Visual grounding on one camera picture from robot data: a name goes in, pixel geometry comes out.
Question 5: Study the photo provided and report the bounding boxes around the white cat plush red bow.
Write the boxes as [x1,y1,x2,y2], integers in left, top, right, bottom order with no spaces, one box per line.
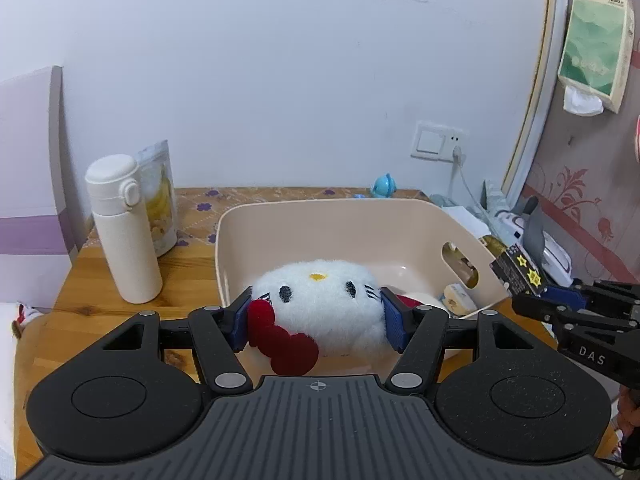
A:
[247,258,423,376]

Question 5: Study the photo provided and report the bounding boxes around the beige bedding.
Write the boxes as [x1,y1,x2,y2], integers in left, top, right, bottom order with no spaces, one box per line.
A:
[0,300,56,480]

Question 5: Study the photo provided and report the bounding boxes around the gold tissue pack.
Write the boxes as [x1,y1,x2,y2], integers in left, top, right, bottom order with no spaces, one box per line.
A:
[447,235,511,283]

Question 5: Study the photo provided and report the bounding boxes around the beige plastic basket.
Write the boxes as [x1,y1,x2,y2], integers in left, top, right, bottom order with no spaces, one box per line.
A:
[215,197,516,361]

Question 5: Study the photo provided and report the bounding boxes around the white wall switch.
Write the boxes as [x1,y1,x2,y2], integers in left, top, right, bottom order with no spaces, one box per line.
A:
[411,121,446,160]

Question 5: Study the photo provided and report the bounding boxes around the white blood pressure monitor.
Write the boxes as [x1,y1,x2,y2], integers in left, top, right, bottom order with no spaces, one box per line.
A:
[495,210,573,276]

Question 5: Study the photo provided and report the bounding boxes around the black box with yellow stars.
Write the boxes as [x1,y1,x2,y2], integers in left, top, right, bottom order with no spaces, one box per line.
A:
[490,244,547,297]

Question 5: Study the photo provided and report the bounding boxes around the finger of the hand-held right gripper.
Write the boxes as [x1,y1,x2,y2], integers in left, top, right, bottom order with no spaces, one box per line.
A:
[575,280,640,311]
[511,285,589,324]

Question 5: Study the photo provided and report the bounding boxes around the white thermos bottle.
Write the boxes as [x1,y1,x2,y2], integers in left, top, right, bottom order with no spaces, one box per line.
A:
[85,154,163,305]

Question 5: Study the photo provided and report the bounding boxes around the light blue checked cloth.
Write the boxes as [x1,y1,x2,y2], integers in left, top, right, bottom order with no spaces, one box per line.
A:
[430,180,508,221]

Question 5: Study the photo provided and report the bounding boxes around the blue toy figurine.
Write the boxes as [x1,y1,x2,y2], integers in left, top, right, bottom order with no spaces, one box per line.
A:
[370,174,398,198]

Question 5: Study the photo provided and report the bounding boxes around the floral padded headboard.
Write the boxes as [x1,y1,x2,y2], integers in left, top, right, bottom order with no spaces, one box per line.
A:
[500,0,640,286]

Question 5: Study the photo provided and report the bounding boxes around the round cream tin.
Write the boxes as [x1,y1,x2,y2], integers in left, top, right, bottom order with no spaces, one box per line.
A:
[444,284,476,317]

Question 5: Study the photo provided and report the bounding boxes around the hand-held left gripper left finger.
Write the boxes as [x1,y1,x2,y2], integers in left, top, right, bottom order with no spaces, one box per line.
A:
[102,286,254,395]

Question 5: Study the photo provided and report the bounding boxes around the clear dried fruit pouch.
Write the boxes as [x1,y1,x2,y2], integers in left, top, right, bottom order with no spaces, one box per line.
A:
[134,140,178,258]

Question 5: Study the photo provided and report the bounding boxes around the brown mat purple flowers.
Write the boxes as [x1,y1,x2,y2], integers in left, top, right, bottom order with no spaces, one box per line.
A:
[82,187,436,248]

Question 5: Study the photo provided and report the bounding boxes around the white wall socket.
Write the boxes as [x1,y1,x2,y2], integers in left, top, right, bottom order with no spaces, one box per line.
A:
[440,129,471,165]

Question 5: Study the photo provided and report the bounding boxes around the grey blood pressure cuff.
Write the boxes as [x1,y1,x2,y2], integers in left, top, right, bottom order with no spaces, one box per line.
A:
[522,197,546,261]

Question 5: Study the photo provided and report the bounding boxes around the white purple striped cabinet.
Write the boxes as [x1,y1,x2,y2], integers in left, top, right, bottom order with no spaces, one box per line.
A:
[0,65,81,306]

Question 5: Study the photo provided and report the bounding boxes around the white tissue sheet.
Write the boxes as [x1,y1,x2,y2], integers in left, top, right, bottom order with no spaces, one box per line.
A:
[442,205,493,241]

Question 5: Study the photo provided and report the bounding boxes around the green hanging tissue pack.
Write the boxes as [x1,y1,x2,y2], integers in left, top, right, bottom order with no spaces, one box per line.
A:
[557,0,638,116]

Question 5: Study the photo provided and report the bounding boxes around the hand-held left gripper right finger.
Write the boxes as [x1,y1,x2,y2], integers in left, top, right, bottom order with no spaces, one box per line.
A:
[380,287,537,396]

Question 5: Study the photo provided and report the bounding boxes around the white plug with cable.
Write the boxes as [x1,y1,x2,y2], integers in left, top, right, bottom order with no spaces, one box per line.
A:
[450,146,501,216]

